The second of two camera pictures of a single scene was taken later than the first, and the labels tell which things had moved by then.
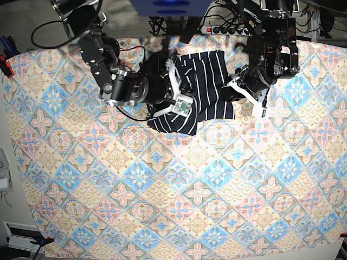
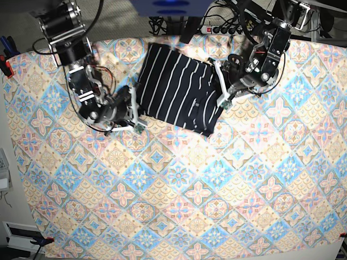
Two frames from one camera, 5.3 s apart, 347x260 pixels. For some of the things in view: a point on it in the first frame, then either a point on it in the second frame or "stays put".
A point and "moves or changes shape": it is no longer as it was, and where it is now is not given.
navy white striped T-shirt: (200, 77) moves or changes shape
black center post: (191, 26) stays put
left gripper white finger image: (175, 86) to (135, 104)
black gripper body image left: (152, 88) to (116, 108)
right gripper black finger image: (230, 94) to (224, 67)
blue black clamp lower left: (40, 240) stays put
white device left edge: (5, 184) stays put
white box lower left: (24, 237) stays put
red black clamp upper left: (10, 50) stays put
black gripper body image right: (255, 80) to (245, 73)
